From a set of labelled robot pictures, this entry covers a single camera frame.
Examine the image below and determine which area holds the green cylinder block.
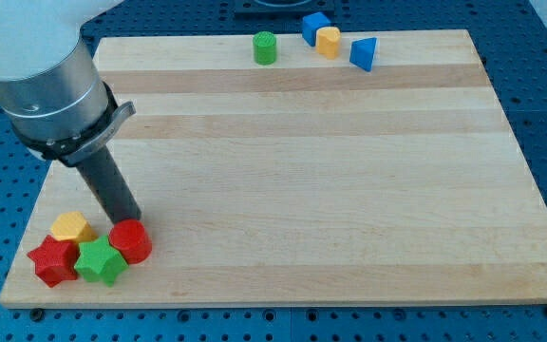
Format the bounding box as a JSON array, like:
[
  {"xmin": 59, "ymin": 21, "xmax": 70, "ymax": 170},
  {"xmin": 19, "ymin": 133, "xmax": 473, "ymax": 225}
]
[{"xmin": 253, "ymin": 31, "xmax": 277, "ymax": 66}]

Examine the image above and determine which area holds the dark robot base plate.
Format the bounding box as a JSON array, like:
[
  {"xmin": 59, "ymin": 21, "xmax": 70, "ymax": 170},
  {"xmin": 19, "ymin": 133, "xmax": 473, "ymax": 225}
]
[{"xmin": 234, "ymin": 0, "xmax": 335, "ymax": 17}]

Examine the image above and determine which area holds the yellow heart block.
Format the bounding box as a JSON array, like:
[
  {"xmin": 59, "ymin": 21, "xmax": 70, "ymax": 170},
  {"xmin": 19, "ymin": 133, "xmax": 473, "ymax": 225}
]
[{"xmin": 315, "ymin": 27, "xmax": 341, "ymax": 59}]

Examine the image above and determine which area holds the dark grey cylindrical pointer tool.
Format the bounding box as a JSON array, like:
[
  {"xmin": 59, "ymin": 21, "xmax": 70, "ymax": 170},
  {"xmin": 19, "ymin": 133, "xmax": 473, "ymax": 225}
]
[{"xmin": 76, "ymin": 146, "xmax": 141, "ymax": 224}]

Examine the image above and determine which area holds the yellow hexagon block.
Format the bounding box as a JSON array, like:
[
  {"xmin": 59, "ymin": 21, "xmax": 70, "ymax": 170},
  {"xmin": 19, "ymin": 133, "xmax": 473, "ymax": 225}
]
[{"xmin": 50, "ymin": 211, "xmax": 98, "ymax": 244}]

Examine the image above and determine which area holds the light wooden board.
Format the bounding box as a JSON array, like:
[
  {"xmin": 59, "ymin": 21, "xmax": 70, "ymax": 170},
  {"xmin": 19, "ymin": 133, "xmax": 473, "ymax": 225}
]
[{"xmin": 0, "ymin": 29, "xmax": 547, "ymax": 309}]

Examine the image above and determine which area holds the blue cube block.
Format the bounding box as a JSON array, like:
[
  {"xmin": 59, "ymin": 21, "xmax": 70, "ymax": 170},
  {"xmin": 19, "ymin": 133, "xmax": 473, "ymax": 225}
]
[{"xmin": 301, "ymin": 11, "xmax": 331, "ymax": 47}]

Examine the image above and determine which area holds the red star block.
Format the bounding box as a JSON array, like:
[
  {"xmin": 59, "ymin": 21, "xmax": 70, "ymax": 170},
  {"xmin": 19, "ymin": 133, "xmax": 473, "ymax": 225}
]
[{"xmin": 27, "ymin": 235, "xmax": 80, "ymax": 288}]

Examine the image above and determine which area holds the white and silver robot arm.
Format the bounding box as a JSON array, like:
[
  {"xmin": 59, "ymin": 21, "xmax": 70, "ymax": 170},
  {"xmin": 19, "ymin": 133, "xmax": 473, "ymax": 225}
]
[{"xmin": 0, "ymin": 0, "xmax": 134, "ymax": 166}]

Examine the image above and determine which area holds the green star block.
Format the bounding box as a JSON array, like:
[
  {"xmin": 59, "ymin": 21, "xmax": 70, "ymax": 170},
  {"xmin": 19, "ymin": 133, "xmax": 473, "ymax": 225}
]
[{"xmin": 74, "ymin": 236, "xmax": 129, "ymax": 287}]

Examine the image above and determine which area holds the blue triangle block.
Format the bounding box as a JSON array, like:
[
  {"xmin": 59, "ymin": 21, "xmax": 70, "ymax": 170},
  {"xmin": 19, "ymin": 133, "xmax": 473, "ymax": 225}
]
[{"xmin": 349, "ymin": 37, "xmax": 378, "ymax": 72}]

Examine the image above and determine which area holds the red cylinder block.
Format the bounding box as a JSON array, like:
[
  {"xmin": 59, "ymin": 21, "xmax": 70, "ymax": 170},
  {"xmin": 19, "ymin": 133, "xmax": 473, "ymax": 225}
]
[{"xmin": 108, "ymin": 218, "xmax": 152, "ymax": 264}]

